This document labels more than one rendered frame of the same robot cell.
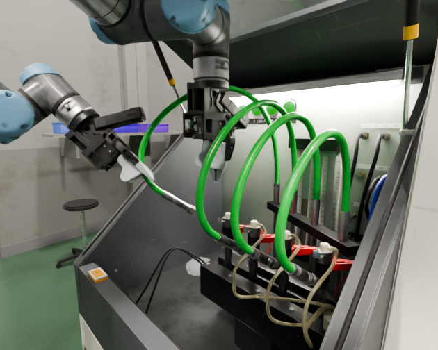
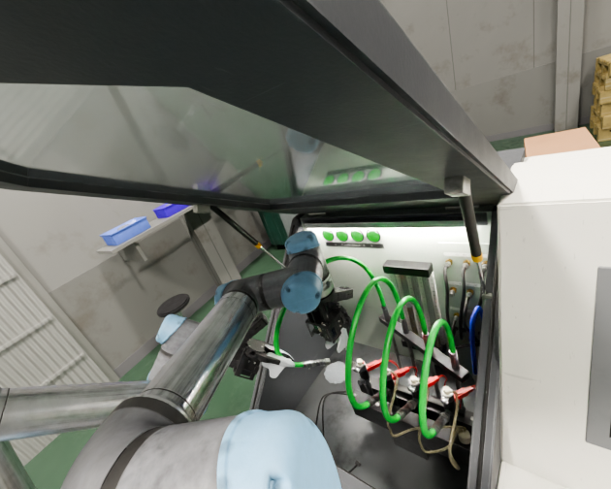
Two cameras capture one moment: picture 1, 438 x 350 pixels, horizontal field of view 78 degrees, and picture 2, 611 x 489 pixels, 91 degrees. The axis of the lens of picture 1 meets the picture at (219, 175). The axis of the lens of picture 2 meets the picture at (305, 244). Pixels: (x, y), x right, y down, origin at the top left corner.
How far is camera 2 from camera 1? 0.50 m
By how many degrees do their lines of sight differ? 14
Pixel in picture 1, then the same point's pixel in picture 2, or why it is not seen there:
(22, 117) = not seen: hidden behind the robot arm
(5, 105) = not seen: hidden behind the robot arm
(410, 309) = (514, 432)
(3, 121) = not seen: hidden behind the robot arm
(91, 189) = (170, 278)
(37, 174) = (112, 289)
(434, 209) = (518, 375)
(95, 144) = (241, 364)
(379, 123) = (460, 253)
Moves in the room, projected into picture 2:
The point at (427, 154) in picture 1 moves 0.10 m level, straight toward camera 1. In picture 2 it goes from (506, 341) to (508, 383)
